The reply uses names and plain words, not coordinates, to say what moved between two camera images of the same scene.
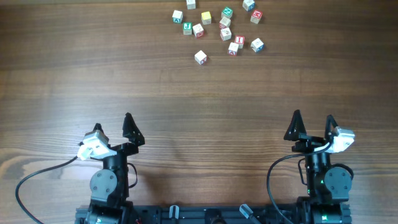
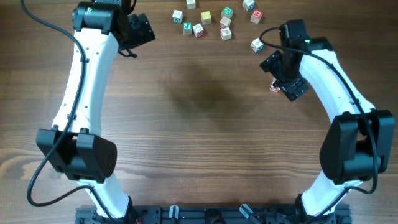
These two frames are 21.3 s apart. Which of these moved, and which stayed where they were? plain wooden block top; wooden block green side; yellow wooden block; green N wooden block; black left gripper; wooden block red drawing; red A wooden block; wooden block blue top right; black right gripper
Moved: red A wooden block; black right gripper; black left gripper
Stayed: green N wooden block; yellow wooden block; wooden block red drawing; wooden block blue top right; plain wooden block top; wooden block green side
